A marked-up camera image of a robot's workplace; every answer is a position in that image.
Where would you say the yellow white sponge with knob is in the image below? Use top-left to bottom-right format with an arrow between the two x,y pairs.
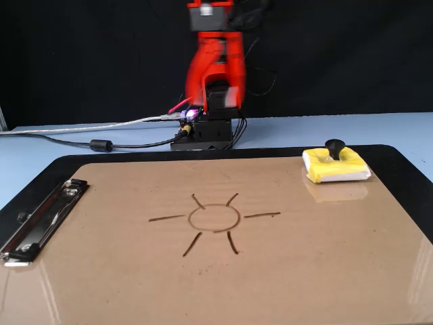
301,138 -> 371,186

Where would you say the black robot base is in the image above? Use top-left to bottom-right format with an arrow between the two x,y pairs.
170,107 -> 243,152

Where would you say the controller circuit board with LED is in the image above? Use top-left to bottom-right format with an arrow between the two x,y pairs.
178,108 -> 202,123

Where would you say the brown clipboard board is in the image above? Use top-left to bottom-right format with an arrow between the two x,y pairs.
0,156 -> 433,325

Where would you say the black rubber mat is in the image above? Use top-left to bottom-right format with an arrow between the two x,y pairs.
0,144 -> 433,253

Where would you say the silver metal clipboard clip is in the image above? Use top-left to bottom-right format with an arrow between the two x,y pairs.
0,178 -> 91,269

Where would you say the black servo cable bundle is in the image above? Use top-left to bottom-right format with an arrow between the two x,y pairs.
224,116 -> 248,150

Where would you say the red wire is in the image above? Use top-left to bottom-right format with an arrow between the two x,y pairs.
168,97 -> 196,114

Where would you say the black power cable with ferrite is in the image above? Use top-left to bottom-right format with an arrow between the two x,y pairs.
0,130 -> 194,154

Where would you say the silver braided USB cable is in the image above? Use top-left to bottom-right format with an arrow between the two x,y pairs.
0,114 -> 182,137

